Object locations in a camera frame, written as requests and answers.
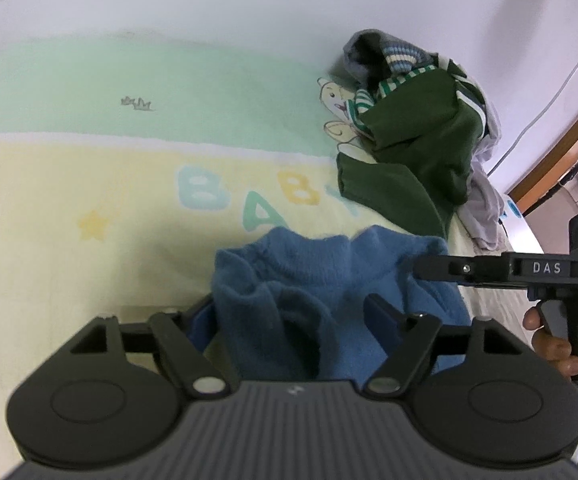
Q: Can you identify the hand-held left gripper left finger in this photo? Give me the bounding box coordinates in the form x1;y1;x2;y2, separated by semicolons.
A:
69;294;231;402

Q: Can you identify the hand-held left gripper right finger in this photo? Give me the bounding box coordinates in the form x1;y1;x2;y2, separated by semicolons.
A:
363;294;522;403

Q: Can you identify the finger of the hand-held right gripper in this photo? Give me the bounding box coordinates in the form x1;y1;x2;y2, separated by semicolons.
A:
413;254;504;288

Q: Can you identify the blue knit sweater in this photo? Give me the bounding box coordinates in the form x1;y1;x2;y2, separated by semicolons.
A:
211;226;472;384

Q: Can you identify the dark green sweater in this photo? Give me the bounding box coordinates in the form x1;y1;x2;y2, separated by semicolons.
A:
336;67;490;252

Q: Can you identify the person's right hand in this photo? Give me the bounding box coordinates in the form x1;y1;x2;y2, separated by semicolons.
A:
523;302;578;380

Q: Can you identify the white shirt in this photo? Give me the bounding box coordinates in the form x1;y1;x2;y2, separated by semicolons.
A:
449;57;512;252

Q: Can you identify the grey striped knit garment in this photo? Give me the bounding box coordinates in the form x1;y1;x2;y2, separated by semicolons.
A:
343;30;438;92

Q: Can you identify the wooden door frame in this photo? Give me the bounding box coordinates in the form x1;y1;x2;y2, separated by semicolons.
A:
506;89;578;211

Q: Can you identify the white wall cable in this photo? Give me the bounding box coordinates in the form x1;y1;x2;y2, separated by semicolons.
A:
489;34;578;175

